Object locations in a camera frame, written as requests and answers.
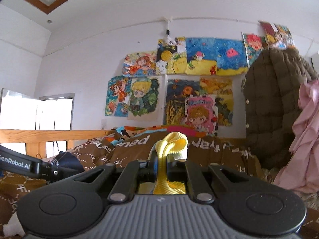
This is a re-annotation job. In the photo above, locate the pink cartoon girl poster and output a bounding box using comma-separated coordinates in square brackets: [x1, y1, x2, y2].
[184, 94, 218, 136]

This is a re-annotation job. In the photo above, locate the wooden bed rail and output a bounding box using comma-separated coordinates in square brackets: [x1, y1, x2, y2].
[1, 129, 111, 158]

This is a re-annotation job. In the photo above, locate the blue yellow beach painting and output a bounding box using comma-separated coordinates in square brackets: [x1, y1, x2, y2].
[156, 37, 248, 76]

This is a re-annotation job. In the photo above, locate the blond boy green painting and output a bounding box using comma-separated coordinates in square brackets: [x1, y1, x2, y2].
[128, 76, 162, 121]

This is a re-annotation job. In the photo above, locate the red flower girl painting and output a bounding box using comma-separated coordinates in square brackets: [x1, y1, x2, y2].
[242, 21, 296, 66]

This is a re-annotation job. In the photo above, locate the yellow woven strap cloth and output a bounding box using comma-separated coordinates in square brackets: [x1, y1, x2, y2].
[153, 132, 188, 195]

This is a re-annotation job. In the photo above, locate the orange haired girl painting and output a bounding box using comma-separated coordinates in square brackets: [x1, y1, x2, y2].
[122, 51, 157, 78]

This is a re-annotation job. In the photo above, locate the pink cloth garment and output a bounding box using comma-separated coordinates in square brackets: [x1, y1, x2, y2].
[274, 80, 318, 193]

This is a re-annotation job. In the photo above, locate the brown PF patterned blanket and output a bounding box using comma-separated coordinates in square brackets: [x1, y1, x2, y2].
[0, 125, 319, 239]

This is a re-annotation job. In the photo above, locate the starry night style painting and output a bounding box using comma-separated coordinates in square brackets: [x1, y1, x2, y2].
[163, 77, 234, 126]

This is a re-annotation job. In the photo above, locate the mermaid girl painting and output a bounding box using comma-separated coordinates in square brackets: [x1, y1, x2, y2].
[105, 75, 131, 117]

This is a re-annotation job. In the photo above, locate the window with metal frame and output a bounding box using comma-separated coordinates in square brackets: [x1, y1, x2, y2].
[0, 87, 75, 155]

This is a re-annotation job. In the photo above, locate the olive quilted jacket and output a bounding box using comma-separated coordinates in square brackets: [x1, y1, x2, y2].
[243, 48, 318, 169]

